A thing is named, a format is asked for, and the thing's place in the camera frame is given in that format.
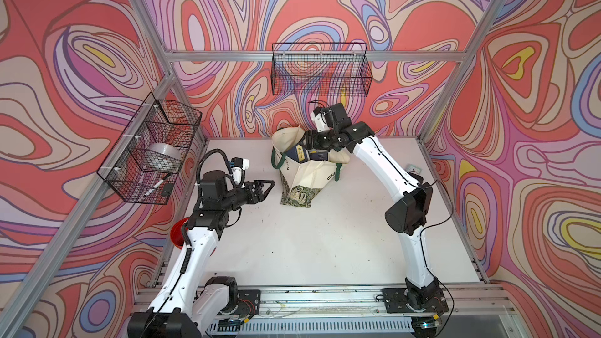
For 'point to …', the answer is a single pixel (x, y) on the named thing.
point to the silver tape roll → (162, 156)
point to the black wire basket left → (156, 121)
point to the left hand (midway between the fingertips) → (270, 185)
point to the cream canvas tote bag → (300, 181)
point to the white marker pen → (146, 194)
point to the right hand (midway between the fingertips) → (307, 148)
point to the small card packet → (412, 168)
